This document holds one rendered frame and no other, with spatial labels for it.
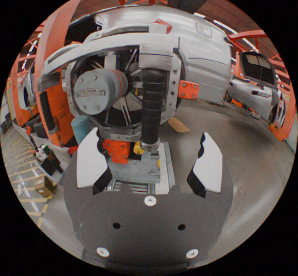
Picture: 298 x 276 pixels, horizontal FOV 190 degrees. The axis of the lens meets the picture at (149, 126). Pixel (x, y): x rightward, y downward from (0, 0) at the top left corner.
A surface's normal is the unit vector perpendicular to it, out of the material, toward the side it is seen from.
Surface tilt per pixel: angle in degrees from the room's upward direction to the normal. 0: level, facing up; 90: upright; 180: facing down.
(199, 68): 90
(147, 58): 90
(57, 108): 90
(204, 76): 90
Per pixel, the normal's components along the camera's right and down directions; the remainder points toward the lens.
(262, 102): -0.79, 0.27
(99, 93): -0.03, 0.51
